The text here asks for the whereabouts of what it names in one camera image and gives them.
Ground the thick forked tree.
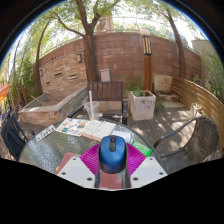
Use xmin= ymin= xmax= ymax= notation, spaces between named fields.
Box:
xmin=53 ymin=0 xmax=121 ymax=84

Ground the clear plastic cup with straw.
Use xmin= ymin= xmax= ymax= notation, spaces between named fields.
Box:
xmin=83 ymin=89 xmax=100 ymax=122

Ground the floral print mouse pad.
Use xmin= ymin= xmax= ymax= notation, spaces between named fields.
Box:
xmin=54 ymin=151 xmax=123 ymax=190

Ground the concrete planter with plant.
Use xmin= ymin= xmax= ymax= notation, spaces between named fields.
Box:
xmin=128 ymin=87 xmax=157 ymax=122

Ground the beige stone slab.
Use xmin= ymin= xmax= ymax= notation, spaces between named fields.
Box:
xmin=153 ymin=73 xmax=174 ymax=95

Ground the small white plant pot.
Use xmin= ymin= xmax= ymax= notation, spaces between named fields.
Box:
xmin=189 ymin=102 xmax=203 ymax=118

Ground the grey wall box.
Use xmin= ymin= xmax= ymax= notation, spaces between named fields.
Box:
xmin=99 ymin=68 xmax=112 ymax=83

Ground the dark wooden slatted chair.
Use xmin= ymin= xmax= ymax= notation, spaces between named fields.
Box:
xmin=68 ymin=80 xmax=130 ymax=126

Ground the white printed strip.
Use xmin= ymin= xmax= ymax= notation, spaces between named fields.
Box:
xmin=34 ymin=124 xmax=57 ymax=143

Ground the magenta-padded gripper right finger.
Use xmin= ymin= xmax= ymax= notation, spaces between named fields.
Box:
xmin=124 ymin=143 xmax=169 ymax=190

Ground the blue computer mouse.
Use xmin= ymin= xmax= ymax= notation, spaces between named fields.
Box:
xmin=98 ymin=134 xmax=128 ymax=175

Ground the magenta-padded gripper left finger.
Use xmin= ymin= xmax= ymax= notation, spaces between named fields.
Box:
xmin=55 ymin=143 xmax=102 ymax=190

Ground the blue and white booklet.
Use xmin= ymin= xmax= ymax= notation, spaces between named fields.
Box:
xmin=111 ymin=129 xmax=135 ymax=145

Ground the wooden garden lamp post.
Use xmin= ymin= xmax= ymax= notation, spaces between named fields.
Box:
xmin=139 ymin=29 xmax=154 ymax=93

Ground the dark wicker armchair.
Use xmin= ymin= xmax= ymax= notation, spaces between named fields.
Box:
xmin=153 ymin=115 xmax=221 ymax=174

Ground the slim tree trunk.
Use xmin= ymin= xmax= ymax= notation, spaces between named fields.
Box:
xmin=164 ymin=8 xmax=188 ymax=79

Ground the curved wooden slat fence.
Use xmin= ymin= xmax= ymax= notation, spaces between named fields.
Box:
xmin=171 ymin=75 xmax=224 ymax=154

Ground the orange fabric canopy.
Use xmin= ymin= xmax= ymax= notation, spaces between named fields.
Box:
xmin=0 ymin=83 xmax=12 ymax=103

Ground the black slatted chair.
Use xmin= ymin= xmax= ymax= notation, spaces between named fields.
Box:
xmin=0 ymin=106 xmax=36 ymax=163

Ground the stone raised garden bed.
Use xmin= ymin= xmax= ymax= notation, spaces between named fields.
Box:
xmin=18 ymin=85 xmax=89 ymax=128

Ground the white open book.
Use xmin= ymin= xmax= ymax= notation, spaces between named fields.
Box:
xmin=79 ymin=119 xmax=117 ymax=142

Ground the thin leaning tree trunk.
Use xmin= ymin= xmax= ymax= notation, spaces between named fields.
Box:
xmin=33 ymin=16 xmax=54 ymax=96

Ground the green wet wipes pack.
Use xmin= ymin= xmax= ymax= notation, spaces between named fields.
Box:
xmin=131 ymin=141 xmax=153 ymax=158

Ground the colourful picture booklet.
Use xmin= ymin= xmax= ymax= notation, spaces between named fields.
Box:
xmin=54 ymin=117 xmax=89 ymax=138

